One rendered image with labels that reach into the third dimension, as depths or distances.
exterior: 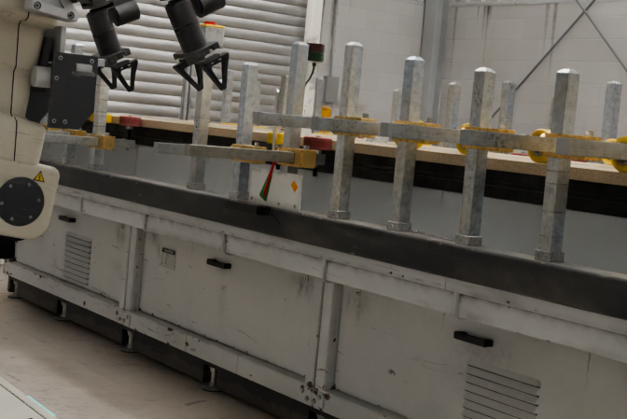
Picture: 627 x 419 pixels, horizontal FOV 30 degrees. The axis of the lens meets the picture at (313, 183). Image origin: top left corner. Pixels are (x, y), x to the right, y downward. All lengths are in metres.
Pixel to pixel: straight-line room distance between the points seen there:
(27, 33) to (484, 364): 1.38
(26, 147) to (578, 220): 1.24
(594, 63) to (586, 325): 9.62
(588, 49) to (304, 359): 8.78
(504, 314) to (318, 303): 0.98
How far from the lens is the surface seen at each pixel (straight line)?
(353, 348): 3.43
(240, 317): 3.93
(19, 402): 2.68
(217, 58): 2.50
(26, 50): 2.56
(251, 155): 3.15
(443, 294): 2.79
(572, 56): 12.23
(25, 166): 2.53
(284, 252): 3.31
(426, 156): 3.05
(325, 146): 3.26
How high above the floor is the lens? 0.95
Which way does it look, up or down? 3 degrees down
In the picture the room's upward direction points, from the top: 5 degrees clockwise
